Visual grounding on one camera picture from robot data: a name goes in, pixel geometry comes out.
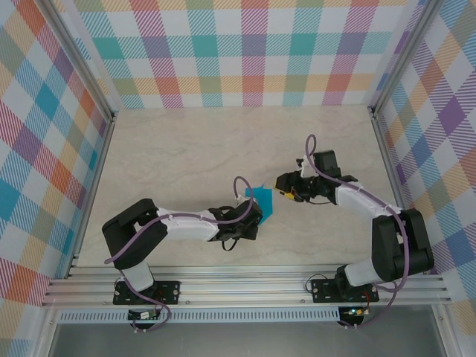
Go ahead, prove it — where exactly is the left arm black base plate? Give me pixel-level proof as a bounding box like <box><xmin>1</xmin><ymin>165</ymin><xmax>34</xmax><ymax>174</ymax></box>
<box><xmin>112</xmin><ymin>280</ymin><xmax>182</xmax><ymax>306</ymax></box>

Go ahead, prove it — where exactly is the aluminium side rail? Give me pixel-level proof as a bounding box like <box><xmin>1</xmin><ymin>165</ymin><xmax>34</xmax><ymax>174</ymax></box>
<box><xmin>65</xmin><ymin>117</ymin><xmax>118</xmax><ymax>280</ymax></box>
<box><xmin>370</xmin><ymin>111</ymin><xmax>427</xmax><ymax>274</ymax></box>

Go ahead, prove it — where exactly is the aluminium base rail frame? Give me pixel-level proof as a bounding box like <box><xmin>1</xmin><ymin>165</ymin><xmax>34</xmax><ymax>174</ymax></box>
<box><xmin>40</xmin><ymin>262</ymin><xmax>453</xmax><ymax>309</ymax></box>

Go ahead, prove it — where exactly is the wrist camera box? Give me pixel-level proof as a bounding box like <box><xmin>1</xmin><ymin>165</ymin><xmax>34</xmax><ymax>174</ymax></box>
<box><xmin>296</xmin><ymin>149</ymin><xmax>343</xmax><ymax>179</ymax></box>
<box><xmin>235</xmin><ymin>196</ymin><xmax>264</xmax><ymax>224</ymax></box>

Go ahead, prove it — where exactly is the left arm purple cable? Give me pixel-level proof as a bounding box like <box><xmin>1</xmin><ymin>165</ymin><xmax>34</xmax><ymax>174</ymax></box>
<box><xmin>103</xmin><ymin>176</ymin><xmax>261</xmax><ymax>334</ymax></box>

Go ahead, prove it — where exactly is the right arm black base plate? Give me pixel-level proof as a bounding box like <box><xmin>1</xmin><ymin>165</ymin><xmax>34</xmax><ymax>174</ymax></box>
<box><xmin>311</xmin><ymin>277</ymin><xmax>380</xmax><ymax>304</ymax></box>

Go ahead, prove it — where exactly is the blue paper sheet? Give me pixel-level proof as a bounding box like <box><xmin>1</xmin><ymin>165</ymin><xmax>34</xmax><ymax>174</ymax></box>
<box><xmin>244</xmin><ymin>183</ymin><xmax>275</xmax><ymax>226</ymax></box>

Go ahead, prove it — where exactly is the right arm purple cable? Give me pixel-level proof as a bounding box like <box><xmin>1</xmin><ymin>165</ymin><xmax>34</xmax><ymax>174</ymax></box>
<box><xmin>304</xmin><ymin>134</ymin><xmax>410</xmax><ymax>332</ymax></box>

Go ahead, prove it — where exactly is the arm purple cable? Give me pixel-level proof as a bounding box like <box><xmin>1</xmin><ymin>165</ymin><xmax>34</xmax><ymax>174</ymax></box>
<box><xmin>304</xmin><ymin>134</ymin><xmax>410</xmax><ymax>332</ymax></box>
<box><xmin>103</xmin><ymin>176</ymin><xmax>261</xmax><ymax>334</ymax></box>

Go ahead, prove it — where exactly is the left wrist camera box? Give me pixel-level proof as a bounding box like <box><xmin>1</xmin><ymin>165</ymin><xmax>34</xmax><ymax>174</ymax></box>
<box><xmin>235</xmin><ymin>196</ymin><xmax>264</xmax><ymax>224</ymax></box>

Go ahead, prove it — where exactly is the aluminium corner post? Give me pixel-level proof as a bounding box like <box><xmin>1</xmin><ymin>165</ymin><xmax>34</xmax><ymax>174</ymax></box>
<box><xmin>36</xmin><ymin>0</ymin><xmax>118</xmax><ymax>123</ymax></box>
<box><xmin>366</xmin><ymin>0</ymin><xmax>443</xmax><ymax>120</ymax></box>

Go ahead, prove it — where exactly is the slotted grey cable duct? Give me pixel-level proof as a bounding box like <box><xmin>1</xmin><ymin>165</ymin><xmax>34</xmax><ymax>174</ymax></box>
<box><xmin>58</xmin><ymin>306</ymin><xmax>341</xmax><ymax>324</ymax></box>

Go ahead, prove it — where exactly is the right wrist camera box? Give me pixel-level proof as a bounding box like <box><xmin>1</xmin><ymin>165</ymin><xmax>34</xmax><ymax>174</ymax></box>
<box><xmin>296</xmin><ymin>149</ymin><xmax>343</xmax><ymax>179</ymax></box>

